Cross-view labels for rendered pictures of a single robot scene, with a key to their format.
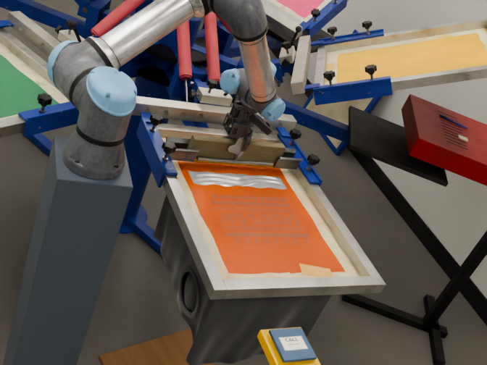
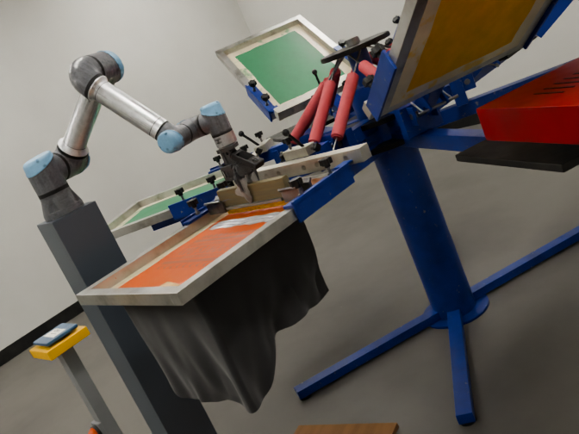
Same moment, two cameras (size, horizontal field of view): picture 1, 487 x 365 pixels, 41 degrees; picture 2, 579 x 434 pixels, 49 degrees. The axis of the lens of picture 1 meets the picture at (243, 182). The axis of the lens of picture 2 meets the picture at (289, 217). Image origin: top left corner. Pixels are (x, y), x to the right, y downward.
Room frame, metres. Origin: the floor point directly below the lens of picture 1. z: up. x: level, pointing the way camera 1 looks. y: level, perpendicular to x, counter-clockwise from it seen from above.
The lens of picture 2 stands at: (1.75, -2.09, 1.45)
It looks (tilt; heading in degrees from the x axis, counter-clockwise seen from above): 14 degrees down; 83
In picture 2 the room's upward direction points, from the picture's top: 24 degrees counter-clockwise
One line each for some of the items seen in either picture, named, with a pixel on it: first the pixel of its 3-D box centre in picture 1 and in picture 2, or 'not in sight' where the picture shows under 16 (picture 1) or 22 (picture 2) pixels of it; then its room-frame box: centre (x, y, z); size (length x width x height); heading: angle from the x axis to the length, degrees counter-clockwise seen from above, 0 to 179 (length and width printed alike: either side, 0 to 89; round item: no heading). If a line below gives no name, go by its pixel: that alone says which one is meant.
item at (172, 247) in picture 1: (190, 258); not in sight; (1.61, 0.06, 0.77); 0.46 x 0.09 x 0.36; 35
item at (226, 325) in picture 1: (261, 319); (183, 347); (1.52, -0.22, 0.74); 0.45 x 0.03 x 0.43; 125
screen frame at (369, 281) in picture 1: (254, 201); (216, 235); (1.76, -0.06, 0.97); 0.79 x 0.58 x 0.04; 35
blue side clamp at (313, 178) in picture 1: (296, 162); (320, 192); (2.12, -0.15, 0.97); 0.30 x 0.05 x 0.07; 35
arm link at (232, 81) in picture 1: (242, 83); (189, 130); (1.83, 0.13, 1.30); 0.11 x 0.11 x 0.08; 55
